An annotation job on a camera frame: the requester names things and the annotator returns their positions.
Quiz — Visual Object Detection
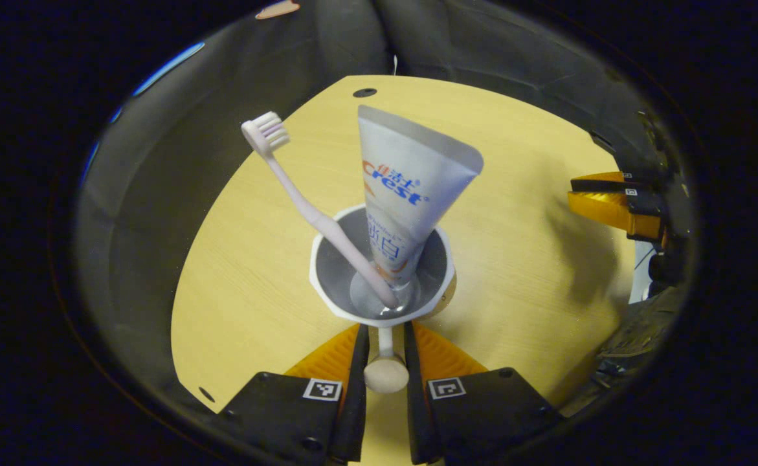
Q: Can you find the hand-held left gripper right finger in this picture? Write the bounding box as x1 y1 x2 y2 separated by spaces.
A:
405 322 561 465

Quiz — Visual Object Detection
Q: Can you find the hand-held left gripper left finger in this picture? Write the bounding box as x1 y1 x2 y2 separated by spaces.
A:
218 324 370 465

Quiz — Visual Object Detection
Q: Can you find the round wooden coaster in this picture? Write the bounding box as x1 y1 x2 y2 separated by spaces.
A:
434 269 458 316

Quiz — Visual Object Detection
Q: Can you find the white cup with wooden handle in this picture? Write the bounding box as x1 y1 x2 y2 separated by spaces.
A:
309 205 457 394

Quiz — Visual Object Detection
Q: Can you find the white toothpaste tube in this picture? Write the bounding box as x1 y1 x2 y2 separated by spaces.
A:
357 105 484 290

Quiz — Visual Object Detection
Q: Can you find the pink toothbrush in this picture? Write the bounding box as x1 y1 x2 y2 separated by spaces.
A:
241 111 400 309

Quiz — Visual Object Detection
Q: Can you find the black backdrop cloth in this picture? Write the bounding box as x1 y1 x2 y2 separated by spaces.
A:
74 0 690 415

